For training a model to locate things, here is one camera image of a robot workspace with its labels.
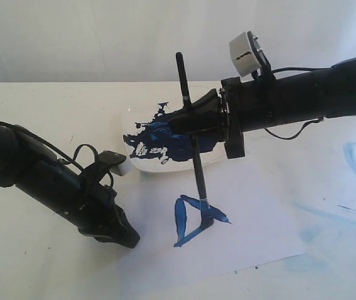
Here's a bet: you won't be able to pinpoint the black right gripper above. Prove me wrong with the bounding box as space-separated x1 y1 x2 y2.
168 77 290 159

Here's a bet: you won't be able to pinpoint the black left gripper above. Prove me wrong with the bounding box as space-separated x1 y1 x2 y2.
16 161 140 249

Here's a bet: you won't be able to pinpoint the black paintbrush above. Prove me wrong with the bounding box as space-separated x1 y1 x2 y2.
175 52 213 229

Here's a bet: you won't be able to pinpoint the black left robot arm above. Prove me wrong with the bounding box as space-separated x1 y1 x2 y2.
0 121 140 249

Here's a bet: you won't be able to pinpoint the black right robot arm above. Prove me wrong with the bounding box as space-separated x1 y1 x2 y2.
168 58 356 159

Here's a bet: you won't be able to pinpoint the white square paint plate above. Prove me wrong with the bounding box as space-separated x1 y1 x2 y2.
121 99 240 174

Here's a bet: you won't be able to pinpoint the white paper sheet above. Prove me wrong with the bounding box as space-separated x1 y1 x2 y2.
118 159 303 287

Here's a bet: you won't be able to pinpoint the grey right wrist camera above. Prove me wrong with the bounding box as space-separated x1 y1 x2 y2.
229 31 268 78

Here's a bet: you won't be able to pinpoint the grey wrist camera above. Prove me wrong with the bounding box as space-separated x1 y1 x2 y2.
98 151 131 176
229 31 268 78

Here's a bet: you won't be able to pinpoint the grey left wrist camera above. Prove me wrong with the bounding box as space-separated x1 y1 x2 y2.
98 151 131 176

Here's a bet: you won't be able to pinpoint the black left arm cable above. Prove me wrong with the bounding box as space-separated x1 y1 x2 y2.
0 123 116 188

